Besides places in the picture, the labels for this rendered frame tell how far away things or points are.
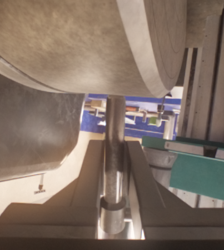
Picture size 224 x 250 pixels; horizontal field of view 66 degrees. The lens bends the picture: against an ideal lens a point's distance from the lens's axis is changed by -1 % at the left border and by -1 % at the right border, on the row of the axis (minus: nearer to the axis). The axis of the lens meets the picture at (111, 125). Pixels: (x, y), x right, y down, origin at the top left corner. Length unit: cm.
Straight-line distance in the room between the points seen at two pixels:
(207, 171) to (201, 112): 35
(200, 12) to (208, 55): 111
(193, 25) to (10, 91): 23
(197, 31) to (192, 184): 96
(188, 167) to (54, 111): 89
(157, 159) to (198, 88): 54
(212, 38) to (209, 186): 89
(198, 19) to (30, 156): 28
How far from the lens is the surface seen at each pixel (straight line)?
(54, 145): 34
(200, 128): 118
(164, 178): 97
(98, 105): 218
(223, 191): 113
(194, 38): 22
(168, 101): 187
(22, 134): 29
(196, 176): 110
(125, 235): 71
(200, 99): 121
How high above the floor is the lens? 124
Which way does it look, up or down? 3 degrees down
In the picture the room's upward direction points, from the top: 171 degrees counter-clockwise
